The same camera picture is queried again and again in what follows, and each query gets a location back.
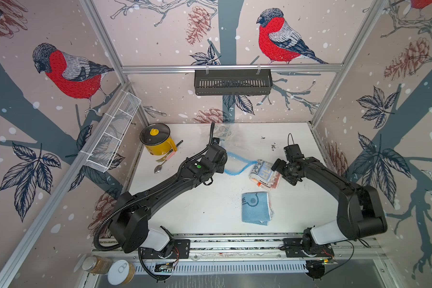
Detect clear vacuum bag blue zip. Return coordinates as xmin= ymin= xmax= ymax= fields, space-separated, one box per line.
xmin=220 ymin=124 xmax=263 ymax=177

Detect cream towel blue faces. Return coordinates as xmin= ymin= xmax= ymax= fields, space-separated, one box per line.
xmin=213 ymin=124 xmax=233 ymax=142

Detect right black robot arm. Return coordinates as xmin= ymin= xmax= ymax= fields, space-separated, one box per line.
xmin=271 ymin=144 xmax=388 ymax=253

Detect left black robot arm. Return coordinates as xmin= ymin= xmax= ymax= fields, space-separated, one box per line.
xmin=107 ymin=144 xmax=228 ymax=256

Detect blue folded towel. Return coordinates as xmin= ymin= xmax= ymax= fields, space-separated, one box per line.
xmin=242 ymin=192 xmax=273 ymax=226

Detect metal spoon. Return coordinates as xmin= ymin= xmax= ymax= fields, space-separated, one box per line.
xmin=154 ymin=160 xmax=167 ymax=174

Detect yellow pot with lid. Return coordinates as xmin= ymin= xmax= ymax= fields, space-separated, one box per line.
xmin=140 ymin=123 xmax=177 ymax=156

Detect tin can white lid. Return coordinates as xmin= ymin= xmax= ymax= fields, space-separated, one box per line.
xmin=108 ymin=260 xmax=136 ymax=286

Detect glass jar amber content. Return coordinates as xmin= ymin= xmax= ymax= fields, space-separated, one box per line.
xmin=82 ymin=256 xmax=113 ymax=275

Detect pink handled fork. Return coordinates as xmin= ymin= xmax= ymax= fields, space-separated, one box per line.
xmin=156 ymin=150 xmax=175 ymax=163

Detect black wire shelf basket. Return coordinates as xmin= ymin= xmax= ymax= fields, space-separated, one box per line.
xmin=194 ymin=69 xmax=273 ymax=96

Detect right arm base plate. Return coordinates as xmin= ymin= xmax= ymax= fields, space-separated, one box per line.
xmin=280 ymin=238 xmax=335 ymax=258

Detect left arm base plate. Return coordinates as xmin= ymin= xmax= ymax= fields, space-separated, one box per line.
xmin=139 ymin=240 xmax=190 ymax=260

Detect white mesh wall basket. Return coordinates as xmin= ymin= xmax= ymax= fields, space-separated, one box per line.
xmin=85 ymin=91 xmax=141 ymax=173

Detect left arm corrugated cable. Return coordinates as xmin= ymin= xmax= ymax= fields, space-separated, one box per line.
xmin=92 ymin=122 xmax=217 ymax=252

